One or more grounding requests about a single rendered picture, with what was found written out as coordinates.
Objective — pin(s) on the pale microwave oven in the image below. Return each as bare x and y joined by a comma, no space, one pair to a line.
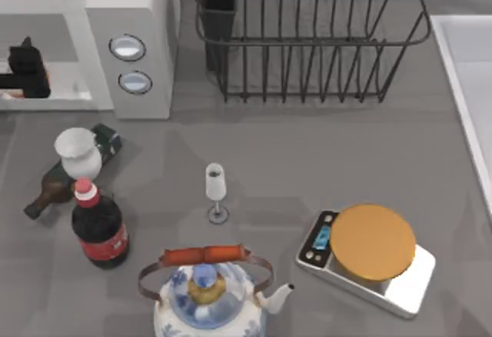
100,17

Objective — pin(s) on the white vase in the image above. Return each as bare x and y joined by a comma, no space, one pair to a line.
79,160

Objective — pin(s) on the round microwave knob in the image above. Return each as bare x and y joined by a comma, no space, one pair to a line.
135,82
127,47

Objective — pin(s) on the brown bottle green label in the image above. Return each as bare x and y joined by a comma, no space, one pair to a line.
54,189

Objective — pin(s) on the cola bottle red cap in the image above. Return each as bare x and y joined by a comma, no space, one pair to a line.
100,231

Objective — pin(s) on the champagne glass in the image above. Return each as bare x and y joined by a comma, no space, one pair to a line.
214,187

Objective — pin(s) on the blue and white teapot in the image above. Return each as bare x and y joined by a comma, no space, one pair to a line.
209,308

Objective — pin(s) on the silver kitchen scale orange plate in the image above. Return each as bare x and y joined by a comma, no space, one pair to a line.
373,241

